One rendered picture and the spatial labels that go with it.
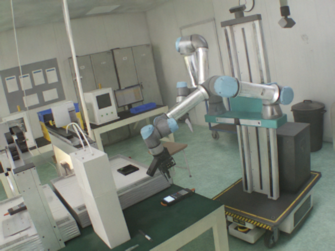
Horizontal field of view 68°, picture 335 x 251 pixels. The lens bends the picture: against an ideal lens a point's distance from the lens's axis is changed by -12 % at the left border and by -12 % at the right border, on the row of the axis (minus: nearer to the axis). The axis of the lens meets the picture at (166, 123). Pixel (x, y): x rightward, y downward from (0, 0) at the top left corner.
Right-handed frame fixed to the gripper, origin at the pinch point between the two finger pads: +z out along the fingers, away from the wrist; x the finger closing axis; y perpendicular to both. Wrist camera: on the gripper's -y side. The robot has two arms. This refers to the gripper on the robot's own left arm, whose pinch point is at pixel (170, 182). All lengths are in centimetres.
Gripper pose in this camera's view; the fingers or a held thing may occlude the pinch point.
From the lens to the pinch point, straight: 161.7
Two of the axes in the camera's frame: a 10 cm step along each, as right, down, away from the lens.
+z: 3.9, 8.5, 3.5
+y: 7.5, -5.2, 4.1
